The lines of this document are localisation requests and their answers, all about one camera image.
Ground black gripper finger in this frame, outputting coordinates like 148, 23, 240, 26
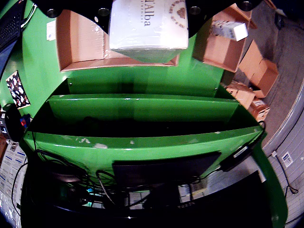
186, 0, 263, 38
33, 0, 114, 34

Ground white d'Alba carton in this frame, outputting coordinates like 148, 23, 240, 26
108, 0, 190, 64

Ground open cardboard tray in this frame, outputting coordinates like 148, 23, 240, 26
56, 9, 180, 73

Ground flattened printed cardboard piece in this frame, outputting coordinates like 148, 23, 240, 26
46, 20, 57, 41

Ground divided cardboard box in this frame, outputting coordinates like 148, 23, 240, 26
192, 3, 258, 73

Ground cardboard carton BS print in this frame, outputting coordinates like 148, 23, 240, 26
225, 80, 256, 110

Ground white black printed carton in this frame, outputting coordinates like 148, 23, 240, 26
210, 20, 249, 42

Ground black keyboard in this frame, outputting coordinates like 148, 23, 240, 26
0, 0, 27, 52

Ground black white patterned card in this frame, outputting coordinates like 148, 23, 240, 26
6, 70, 31, 110

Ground green metal shelf unit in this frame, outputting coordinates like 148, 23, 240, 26
20, 78, 288, 228

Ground blue and red object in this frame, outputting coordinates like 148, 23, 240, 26
20, 114, 31, 129

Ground black power adapter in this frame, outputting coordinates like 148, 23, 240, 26
220, 144, 252, 172

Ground white label sticker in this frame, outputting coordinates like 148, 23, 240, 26
281, 151, 295, 168

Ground white printed paper sheets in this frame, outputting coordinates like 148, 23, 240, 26
0, 142, 28, 228

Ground strapped cardboard carton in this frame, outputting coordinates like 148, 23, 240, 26
248, 98, 271, 122

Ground black cable tangle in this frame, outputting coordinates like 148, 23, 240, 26
11, 142, 133, 209

